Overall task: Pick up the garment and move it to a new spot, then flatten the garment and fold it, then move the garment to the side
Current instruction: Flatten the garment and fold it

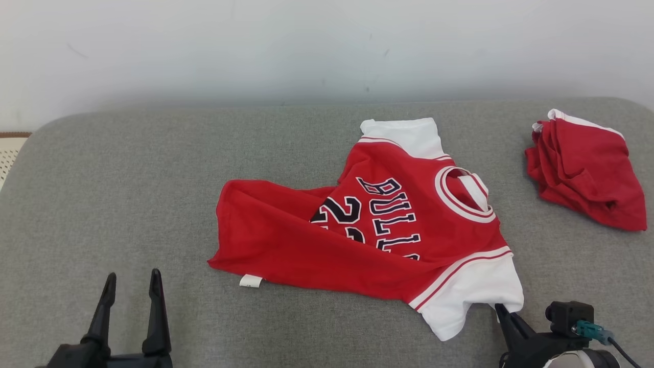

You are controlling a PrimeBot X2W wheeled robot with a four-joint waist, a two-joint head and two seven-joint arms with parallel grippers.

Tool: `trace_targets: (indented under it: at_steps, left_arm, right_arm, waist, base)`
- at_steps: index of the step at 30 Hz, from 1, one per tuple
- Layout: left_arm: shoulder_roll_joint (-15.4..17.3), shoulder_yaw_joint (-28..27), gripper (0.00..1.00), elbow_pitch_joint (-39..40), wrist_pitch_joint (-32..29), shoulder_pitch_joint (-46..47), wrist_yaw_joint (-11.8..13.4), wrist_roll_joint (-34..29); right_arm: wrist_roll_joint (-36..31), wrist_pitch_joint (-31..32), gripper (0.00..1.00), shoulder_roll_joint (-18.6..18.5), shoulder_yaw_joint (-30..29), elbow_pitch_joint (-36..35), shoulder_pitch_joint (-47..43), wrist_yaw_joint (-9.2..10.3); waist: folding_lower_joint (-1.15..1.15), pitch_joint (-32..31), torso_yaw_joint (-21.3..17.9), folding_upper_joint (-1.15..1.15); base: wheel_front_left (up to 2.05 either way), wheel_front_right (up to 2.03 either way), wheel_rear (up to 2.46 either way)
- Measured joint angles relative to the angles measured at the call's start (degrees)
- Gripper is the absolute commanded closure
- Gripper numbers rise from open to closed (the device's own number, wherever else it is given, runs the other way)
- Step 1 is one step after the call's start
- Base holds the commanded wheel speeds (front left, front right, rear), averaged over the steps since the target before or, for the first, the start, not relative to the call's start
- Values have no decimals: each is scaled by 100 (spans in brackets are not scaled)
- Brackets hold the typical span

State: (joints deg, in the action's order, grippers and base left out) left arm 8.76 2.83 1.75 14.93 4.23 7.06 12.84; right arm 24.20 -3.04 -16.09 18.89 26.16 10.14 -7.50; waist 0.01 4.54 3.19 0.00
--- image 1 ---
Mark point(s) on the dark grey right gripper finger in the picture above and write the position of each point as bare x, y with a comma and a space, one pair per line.
522, 328
508, 329

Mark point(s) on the cream perforated laundry basket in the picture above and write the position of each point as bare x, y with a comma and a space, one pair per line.
10, 153

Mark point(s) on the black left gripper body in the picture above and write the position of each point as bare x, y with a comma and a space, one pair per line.
102, 360

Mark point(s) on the grey fabric sofa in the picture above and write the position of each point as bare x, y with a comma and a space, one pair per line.
153, 168

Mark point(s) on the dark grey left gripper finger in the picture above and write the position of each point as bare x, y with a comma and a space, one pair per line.
157, 317
101, 317

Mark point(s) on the red jersey with white sleeves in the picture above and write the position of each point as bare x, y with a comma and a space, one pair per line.
368, 245

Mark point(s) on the red shorts with white stripe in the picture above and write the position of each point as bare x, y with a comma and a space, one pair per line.
587, 168

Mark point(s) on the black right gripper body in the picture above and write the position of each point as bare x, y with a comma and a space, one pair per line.
536, 350

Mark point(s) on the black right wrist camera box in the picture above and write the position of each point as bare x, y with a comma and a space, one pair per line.
567, 317

